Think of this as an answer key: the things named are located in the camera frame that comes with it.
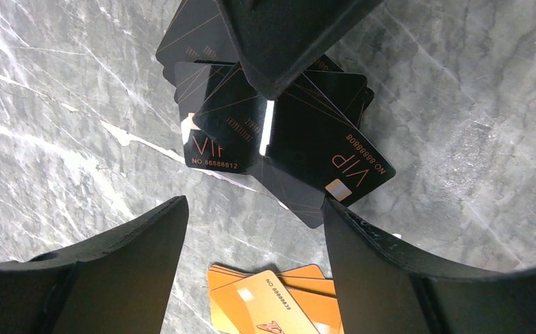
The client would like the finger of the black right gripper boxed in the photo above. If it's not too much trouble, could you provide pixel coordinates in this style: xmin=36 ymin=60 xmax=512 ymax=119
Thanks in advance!
xmin=217 ymin=0 xmax=379 ymax=100

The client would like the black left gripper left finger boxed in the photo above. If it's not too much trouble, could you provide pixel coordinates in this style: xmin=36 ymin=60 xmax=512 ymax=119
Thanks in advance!
xmin=0 ymin=196 xmax=189 ymax=333

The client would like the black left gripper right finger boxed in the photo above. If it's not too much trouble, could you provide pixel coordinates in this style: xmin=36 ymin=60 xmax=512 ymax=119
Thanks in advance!
xmin=322 ymin=198 xmax=536 ymax=333

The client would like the gold card stack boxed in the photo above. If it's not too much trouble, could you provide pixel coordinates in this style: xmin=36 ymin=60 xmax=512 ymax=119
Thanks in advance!
xmin=207 ymin=264 xmax=344 ymax=333

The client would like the black card stack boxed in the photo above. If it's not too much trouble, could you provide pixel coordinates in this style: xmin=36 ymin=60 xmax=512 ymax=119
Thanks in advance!
xmin=156 ymin=1 xmax=373 ymax=228

